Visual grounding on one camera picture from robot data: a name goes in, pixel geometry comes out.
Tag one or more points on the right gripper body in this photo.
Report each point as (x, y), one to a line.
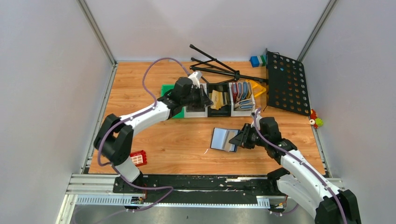
(244, 137)

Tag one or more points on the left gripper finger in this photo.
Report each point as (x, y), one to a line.
(203, 91)
(205, 101)

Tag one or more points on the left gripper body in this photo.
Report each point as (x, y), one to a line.
(200, 96)

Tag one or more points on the blue card holder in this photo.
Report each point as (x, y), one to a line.
(221, 137)

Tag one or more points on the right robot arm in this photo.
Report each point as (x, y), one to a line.
(324, 201)

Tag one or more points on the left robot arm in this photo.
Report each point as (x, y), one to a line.
(115, 136)

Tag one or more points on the black cards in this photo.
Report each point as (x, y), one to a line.
(195, 108)

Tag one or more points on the gold cards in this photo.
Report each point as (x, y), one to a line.
(225, 98)

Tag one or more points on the white bin with black cards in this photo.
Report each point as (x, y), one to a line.
(193, 114)

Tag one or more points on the white bin with card holders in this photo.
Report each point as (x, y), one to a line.
(242, 99)

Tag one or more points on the black music stand tripod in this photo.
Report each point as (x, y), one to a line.
(213, 65)

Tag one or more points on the green bin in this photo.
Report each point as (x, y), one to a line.
(165, 90)

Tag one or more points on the yellow triangle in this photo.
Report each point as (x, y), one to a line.
(255, 89)

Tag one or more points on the black perforated stand plate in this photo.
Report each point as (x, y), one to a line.
(287, 85)

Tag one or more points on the blue green white blocks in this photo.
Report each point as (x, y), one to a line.
(258, 61)

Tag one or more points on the colourful small toy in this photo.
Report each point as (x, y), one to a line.
(315, 121)

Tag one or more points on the red toy block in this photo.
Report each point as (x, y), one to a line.
(139, 158)

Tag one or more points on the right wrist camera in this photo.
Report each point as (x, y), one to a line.
(256, 122)

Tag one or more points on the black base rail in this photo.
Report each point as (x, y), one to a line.
(203, 189)

